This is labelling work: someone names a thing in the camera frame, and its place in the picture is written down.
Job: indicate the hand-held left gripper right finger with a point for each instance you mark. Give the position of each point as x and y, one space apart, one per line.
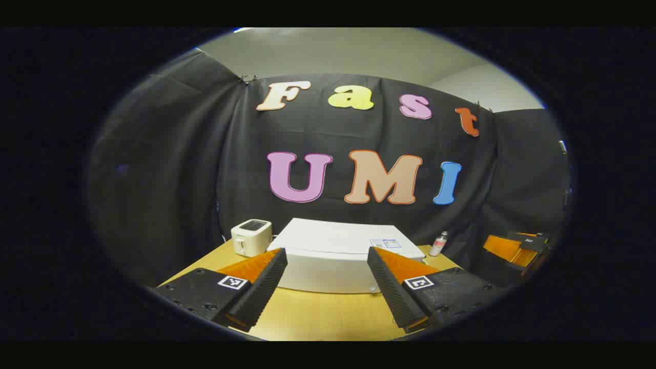
394 297

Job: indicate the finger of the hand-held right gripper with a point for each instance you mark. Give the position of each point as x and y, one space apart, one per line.
507 250

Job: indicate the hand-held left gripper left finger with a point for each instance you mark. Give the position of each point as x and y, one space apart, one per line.
261 297

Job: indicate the white microwave oven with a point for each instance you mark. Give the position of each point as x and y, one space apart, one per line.
328 256

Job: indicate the white toaster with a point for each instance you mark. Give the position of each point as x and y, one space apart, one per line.
251 238

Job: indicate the clear bottle with pink label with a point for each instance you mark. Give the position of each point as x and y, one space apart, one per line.
438 246

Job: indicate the black backdrop cloth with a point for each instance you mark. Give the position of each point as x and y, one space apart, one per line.
179 179

